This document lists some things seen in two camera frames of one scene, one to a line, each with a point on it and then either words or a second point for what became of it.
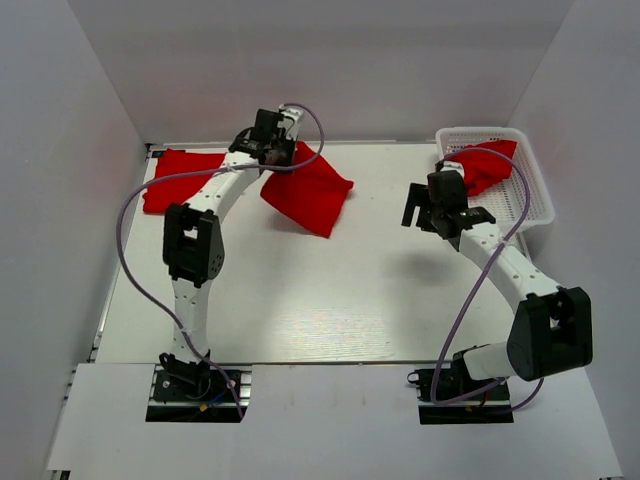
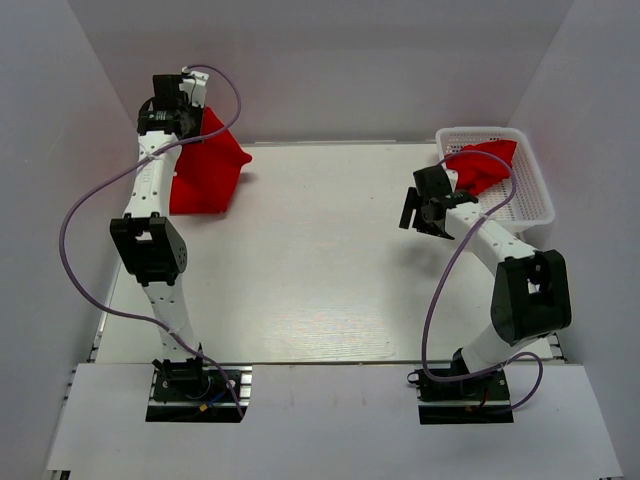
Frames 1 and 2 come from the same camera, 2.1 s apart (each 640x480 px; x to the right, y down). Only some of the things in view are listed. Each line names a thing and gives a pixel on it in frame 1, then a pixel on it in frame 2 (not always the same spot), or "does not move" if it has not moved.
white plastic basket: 521,202 does not move
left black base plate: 199,393 does not move
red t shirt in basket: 485,168 does not move
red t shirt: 313,196 to 207,171
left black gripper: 291,145 to 198,112
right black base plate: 448,396 does not move
